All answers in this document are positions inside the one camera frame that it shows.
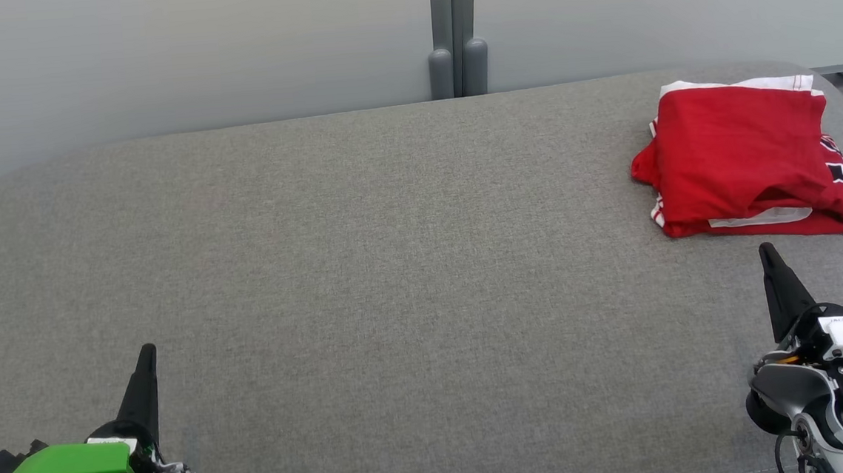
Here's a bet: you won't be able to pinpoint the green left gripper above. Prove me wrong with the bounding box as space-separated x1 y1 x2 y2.
0 343 167 473

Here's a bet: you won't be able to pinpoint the red shorts with white trim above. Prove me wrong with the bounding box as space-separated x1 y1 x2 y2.
652 71 836 228

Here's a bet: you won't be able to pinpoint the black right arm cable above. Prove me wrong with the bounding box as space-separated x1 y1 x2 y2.
773 429 810 473

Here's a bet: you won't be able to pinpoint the grey double partition post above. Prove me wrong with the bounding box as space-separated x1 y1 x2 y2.
423 0 492 101

